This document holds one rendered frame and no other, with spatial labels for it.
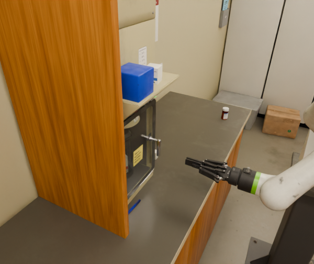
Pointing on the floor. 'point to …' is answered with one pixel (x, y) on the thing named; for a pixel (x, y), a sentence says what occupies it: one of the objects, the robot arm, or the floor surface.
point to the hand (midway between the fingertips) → (193, 162)
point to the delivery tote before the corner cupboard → (249, 102)
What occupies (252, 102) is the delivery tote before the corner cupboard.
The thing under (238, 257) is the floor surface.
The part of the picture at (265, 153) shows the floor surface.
